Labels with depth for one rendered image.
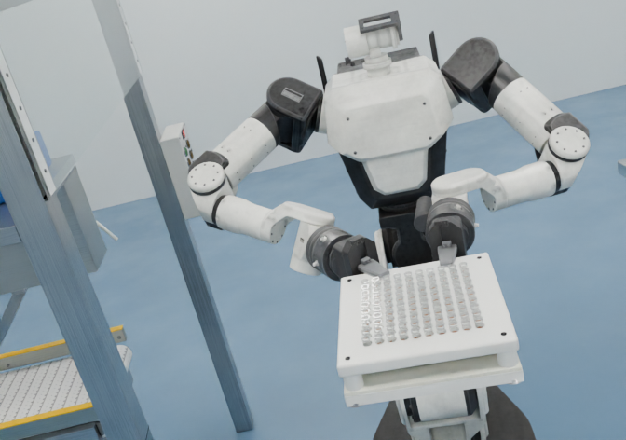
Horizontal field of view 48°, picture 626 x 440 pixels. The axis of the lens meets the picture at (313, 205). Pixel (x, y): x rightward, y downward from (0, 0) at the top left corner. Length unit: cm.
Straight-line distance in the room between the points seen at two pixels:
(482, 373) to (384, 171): 68
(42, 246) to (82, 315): 14
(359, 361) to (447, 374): 12
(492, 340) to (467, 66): 75
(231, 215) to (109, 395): 40
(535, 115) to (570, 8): 372
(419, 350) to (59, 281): 61
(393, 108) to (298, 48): 337
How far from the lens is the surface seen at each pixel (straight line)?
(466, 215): 128
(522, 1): 510
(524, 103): 154
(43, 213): 121
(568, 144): 147
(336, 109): 153
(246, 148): 153
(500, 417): 219
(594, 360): 266
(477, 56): 158
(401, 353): 99
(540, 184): 144
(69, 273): 124
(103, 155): 517
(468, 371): 102
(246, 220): 141
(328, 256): 127
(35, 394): 165
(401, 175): 158
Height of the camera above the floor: 160
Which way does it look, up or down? 22 degrees down
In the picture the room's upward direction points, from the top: 14 degrees counter-clockwise
